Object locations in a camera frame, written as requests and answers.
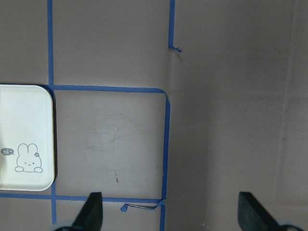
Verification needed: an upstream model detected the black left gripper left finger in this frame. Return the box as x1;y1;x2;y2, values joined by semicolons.
72;192;103;231

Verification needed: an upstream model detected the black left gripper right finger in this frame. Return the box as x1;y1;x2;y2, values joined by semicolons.
238;192;280;231

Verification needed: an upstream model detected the cream bunny tray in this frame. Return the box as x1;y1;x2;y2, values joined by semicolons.
0;84;55;191

